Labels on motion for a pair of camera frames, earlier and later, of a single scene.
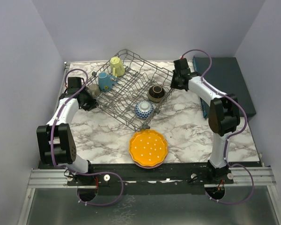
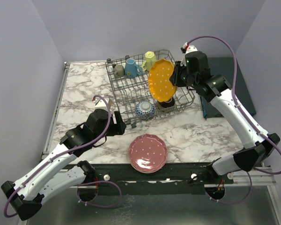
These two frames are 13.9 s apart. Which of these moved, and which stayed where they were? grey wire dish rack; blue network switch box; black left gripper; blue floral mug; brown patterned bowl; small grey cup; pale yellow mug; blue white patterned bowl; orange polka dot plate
Moved: brown patterned bowl; pale yellow mug; grey wire dish rack; orange polka dot plate; small grey cup; black left gripper; blue floral mug
Stayed: blue network switch box; blue white patterned bowl
